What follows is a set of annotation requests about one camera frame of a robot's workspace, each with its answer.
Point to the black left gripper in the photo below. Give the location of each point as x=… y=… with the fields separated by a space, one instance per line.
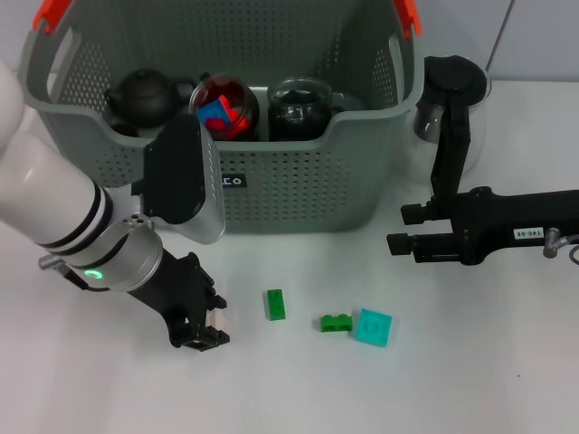
x=176 y=294

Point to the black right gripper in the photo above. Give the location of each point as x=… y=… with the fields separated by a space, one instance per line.
x=506 y=219

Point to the clear transparent brick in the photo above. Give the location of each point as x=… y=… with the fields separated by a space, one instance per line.
x=217 y=321

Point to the green two-stud brick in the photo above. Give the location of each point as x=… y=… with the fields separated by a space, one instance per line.
x=337 y=323

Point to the glass teacup black sleeve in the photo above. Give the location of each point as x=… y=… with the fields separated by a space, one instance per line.
x=296 y=90
x=294 y=131

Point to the blue square plate brick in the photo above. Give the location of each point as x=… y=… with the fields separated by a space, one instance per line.
x=211 y=110

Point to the glass jar with bricks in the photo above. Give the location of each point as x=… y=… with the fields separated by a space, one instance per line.
x=251 y=113

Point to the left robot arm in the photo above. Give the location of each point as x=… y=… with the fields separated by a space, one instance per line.
x=54 y=199

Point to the grey perforated storage basket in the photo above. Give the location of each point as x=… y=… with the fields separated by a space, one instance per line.
x=294 y=194

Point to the teal square plate brick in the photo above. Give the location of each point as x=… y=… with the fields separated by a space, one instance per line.
x=373 y=327

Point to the glass coffee pot black lid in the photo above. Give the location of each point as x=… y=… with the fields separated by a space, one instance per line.
x=452 y=86

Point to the black clay teapot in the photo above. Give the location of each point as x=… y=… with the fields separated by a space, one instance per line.
x=145 y=97

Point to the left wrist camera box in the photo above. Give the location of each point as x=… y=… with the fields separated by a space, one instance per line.
x=176 y=181

